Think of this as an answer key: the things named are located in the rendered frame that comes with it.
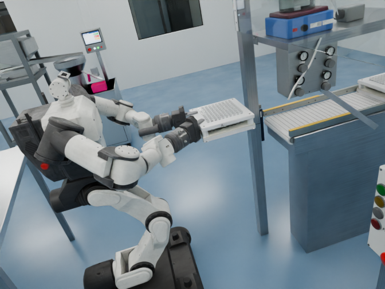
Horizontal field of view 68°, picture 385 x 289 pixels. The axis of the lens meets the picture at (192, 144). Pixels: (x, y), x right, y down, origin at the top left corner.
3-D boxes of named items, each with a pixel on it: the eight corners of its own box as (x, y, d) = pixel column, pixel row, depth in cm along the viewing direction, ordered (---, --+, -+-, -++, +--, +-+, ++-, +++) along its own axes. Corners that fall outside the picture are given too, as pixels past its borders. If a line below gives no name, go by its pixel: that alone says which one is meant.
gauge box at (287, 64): (289, 98, 120) (288, 51, 111) (277, 92, 129) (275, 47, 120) (336, 86, 123) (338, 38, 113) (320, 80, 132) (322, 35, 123)
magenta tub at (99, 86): (93, 93, 322) (90, 86, 318) (94, 90, 332) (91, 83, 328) (107, 90, 323) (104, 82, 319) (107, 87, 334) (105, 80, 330)
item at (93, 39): (98, 85, 352) (79, 32, 322) (98, 83, 361) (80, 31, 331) (116, 81, 355) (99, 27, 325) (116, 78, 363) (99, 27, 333)
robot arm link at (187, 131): (184, 113, 126) (164, 125, 120) (200, 117, 120) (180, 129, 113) (190, 138, 132) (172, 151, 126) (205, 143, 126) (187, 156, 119)
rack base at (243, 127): (235, 109, 150) (235, 105, 149) (255, 128, 128) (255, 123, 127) (191, 121, 147) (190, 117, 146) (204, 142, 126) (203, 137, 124)
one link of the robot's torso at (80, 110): (39, 203, 114) (-6, 123, 97) (54, 161, 144) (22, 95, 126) (113, 182, 118) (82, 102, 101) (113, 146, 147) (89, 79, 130)
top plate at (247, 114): (234, 101, 147) (234, 97, 146) (254, 117, 126) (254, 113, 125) (189, 113, 144) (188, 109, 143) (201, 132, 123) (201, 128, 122)
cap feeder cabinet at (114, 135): (83, 160, 352) (58, 102, 316) (88, 140, 402) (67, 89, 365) (133, 147, 358) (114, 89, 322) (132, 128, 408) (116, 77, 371)
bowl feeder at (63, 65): (63, 98, 330) (49, 66, 312) (69, 89, 361) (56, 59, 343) (105, 88, 334) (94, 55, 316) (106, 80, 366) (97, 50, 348)
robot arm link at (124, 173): (163, 149, 104) (140, 165, 85) (156, 174, 107) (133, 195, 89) (137, 139, 105) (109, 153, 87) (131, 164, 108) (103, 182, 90)
